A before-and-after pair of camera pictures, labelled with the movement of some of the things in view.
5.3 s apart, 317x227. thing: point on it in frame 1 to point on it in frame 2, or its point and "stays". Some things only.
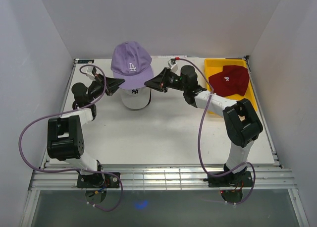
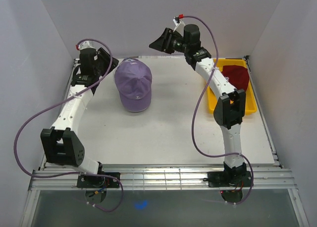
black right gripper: x=159 y=83 to x=163 y=42
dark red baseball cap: x=233 y=80 stays
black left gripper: x=112 y=85 to x=102 y=55
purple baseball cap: x=131 y=62 to x=133 y=79
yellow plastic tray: x=213 y=66 stays
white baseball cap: x=136 y=98 to x=136 y=111
